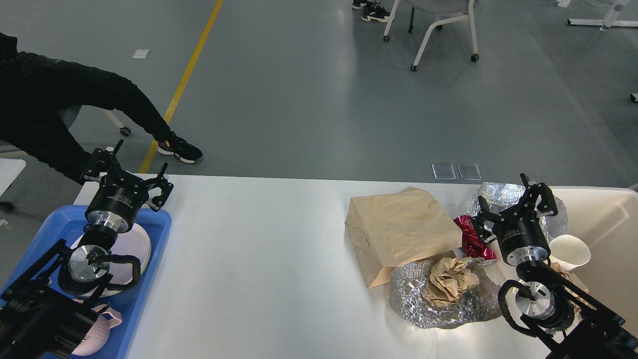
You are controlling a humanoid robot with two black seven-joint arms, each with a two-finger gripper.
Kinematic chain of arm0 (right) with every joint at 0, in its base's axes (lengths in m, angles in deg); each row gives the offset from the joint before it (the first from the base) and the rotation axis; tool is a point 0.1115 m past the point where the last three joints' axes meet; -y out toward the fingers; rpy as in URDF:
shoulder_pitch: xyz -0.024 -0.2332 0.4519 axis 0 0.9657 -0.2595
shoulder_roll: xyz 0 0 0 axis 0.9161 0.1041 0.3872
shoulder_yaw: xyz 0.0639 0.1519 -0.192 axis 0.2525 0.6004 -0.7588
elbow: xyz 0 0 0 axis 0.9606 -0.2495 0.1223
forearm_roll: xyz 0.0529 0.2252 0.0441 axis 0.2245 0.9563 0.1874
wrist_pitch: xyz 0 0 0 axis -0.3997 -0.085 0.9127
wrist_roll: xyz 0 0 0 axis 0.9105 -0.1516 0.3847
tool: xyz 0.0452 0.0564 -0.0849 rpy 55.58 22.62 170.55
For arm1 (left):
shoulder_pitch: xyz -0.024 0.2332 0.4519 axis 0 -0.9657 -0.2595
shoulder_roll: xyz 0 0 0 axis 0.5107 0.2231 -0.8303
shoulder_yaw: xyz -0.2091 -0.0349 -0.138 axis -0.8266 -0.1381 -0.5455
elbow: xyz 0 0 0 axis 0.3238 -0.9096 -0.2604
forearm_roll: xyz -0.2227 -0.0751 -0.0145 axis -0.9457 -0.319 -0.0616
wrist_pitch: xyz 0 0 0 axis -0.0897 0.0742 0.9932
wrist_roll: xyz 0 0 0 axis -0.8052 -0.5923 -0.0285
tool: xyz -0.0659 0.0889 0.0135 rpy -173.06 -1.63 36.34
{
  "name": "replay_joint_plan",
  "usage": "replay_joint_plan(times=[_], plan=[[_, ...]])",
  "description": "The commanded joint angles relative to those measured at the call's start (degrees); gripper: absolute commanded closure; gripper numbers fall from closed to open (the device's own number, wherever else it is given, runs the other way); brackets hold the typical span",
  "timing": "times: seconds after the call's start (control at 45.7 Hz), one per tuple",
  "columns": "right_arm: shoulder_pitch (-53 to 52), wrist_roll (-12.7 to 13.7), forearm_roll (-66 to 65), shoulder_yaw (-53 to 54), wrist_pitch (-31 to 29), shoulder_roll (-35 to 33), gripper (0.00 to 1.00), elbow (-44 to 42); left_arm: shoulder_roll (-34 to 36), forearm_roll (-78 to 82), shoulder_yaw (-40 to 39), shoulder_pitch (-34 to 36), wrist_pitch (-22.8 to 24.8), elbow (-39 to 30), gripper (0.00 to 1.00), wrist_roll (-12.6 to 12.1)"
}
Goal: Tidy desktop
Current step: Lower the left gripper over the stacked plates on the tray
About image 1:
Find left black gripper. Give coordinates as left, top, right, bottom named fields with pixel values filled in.
left=81, top=139, right=174, bottom=234

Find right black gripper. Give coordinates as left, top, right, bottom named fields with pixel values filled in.
left=472, top=173, right=558, bottom=265

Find pink plate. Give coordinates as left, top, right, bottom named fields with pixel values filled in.
left=58, top=223, right=152, bottom=298

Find brown paper ball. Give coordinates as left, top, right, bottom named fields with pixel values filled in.
left=422, top=257, right=480, bottom=307

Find brown paper bag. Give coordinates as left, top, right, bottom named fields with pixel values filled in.
left=344, top=187, right=462, bottom=288

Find foil tray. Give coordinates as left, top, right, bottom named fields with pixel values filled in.
left=389, top=257, right=502, bottom=329

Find pink HOME mug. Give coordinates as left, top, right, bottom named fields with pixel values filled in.
left=71, top=303, right=123, bottom=357

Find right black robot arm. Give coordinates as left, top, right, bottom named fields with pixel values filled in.
left=474, top=174, right=637, bottom=359

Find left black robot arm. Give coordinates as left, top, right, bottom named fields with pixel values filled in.
left=1, top=146, right=174, bottom=359

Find back crumpled foil container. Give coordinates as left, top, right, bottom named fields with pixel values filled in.
left=466, top=182, right=570, bottom=242

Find crushed red can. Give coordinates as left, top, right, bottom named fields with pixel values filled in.
left=453, top=214, right=497, bottom=267

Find right floor socket cover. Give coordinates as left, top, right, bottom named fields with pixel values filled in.
left=457, top=163, right=481, bottom=181

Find floor socket cover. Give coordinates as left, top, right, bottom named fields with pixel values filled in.
left=457, top=163, right=481, bottom=181
left=431, top=163, right=457, bottom=181

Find black sneaker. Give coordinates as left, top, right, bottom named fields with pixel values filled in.
left=157, top=132, right=203, bottom=164

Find left floor socket cover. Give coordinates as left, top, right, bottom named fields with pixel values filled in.
left=431, top=163, right=457, bottom=181

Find white paper cup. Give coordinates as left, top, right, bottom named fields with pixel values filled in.
left=549, top=234, right=592, bottom=271

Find crumpled brown paper scrap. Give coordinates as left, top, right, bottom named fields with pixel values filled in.
left=550, top=263, right=589, bottom=321

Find blue plastic tray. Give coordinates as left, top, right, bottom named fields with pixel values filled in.
left=1, top=205, right=172, bottom=359

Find white plastic bin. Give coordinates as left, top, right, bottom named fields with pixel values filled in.
left=552, top=186, right=638, bottom=336

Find white side table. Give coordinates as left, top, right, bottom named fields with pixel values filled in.
left=0, top=158, right=26, bottom=195

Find seated person in black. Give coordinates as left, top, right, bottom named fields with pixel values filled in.
left=0, top=34, right=172, bottom=184

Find white stand base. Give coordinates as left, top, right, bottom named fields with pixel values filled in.
left=567, top=0, right=638, bottom=31

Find black sneakers at top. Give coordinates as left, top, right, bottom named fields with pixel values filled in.
left=351, top=0, right=390, bottom=23

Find white frame office chair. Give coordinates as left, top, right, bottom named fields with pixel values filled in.
left=405, top=0, right=480, bottom=71

